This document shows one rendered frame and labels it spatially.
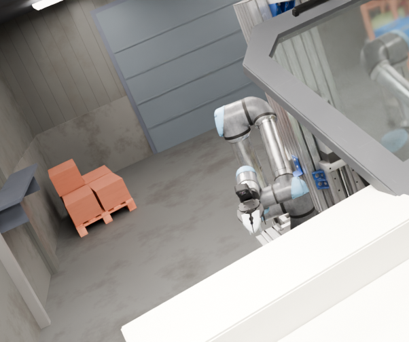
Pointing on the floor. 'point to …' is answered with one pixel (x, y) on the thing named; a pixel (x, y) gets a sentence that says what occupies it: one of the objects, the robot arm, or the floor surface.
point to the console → (295, 274)
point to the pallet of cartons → (90, 193)
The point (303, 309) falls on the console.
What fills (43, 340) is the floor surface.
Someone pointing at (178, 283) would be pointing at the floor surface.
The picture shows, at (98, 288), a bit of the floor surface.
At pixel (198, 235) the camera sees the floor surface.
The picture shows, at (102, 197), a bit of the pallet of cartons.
